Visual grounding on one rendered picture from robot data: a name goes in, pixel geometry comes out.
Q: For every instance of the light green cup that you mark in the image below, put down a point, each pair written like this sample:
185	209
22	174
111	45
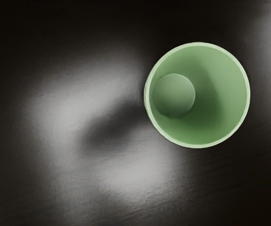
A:
217	99

